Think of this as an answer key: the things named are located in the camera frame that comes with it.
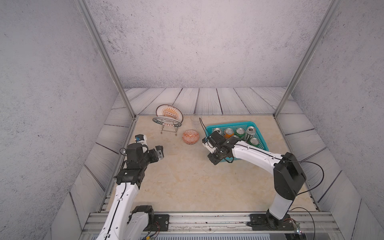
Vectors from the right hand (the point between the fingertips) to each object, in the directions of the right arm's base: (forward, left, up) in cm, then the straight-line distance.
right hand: (212, 158), depth 87 cm
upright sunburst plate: (+32, +28, +7) cm, 44 cm away
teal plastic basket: (+22, +1, 0) cm, 22 cm away
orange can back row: (+17, -11, +2) cm, 20 cm away
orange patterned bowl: (+20, +14, -6) cm, 25 cm away
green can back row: (+17, -18, +2) cm, 25 cm away
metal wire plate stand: (+28, +30, -7) cm, 42 cm away
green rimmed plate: (+24, +29, +6) cm, 38 cm away
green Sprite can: (+10, -25, +2) cm, 28 cm away
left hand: (0, +30, +11) cm, 32 cm away
